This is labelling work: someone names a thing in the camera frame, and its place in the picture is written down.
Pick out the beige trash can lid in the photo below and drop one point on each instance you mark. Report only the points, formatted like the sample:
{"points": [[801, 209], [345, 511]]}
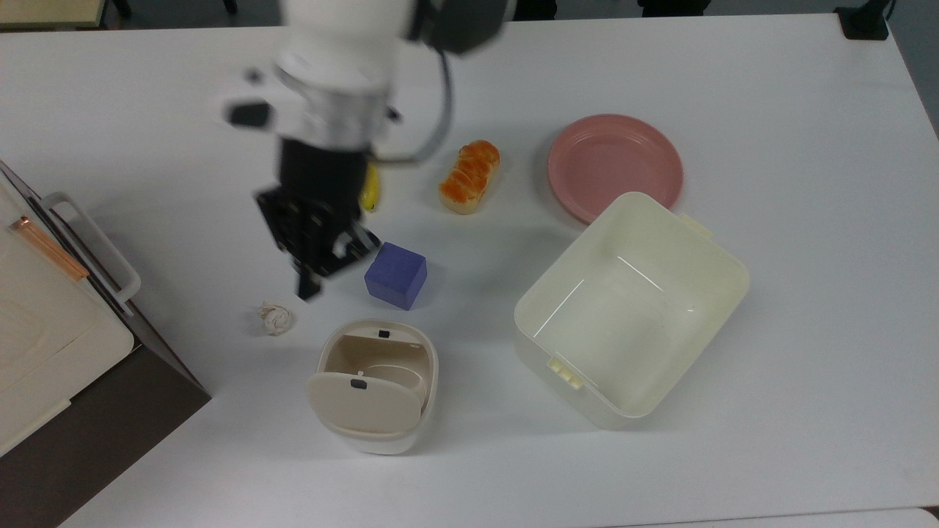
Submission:
{"points": [[363, 403]]}

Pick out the cream toaster oven appliance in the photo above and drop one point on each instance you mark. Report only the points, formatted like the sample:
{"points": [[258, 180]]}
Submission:
{"points": [[88, 440]]}

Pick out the wooden desk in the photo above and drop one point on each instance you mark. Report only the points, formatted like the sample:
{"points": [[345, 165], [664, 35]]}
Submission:
{"points": [[48, 11]]}

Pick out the black stand base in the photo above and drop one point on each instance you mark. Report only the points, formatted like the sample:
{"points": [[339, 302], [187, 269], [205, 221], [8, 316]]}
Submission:
{"points": [[864, 18]]}

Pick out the purple cube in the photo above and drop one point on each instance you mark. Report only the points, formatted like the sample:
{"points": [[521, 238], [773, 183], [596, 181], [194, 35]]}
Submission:
{"points": [[396, 275]]}

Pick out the cream box cabinet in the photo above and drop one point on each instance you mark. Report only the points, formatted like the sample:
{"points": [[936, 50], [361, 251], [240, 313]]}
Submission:
{"points": [[44, 330]]}

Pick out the orange glazed bread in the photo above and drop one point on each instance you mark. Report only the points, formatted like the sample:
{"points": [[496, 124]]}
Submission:
{"points": [[469, 176]]}

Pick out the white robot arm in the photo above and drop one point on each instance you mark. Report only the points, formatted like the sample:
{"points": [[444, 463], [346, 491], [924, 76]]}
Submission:
{"points": [[337, 59]]}

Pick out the crumpled white paper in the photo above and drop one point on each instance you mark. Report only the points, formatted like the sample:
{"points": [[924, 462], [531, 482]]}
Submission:
{"points": [[276, 318]]}

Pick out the beige round trash can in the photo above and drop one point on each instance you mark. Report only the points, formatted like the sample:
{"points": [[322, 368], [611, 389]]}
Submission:
{"points": [[381, 352]]}

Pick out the pink plate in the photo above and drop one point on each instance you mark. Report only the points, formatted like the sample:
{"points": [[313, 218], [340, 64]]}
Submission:
{"points": [[612, 161]]}

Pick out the white plastic storage bin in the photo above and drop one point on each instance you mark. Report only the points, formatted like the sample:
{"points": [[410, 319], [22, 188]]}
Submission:
{"points": [[631, 315]]}

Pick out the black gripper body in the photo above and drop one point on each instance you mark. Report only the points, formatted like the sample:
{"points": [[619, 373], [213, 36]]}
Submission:
{"points": [[315, 198]]}

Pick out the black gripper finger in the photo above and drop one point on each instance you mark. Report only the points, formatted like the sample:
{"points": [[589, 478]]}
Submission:
{"points": [[356, 248], [309, 286]]}

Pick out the yellow banana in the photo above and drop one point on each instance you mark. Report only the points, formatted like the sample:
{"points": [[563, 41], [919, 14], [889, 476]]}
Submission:
{"points": [[372, 191]]}

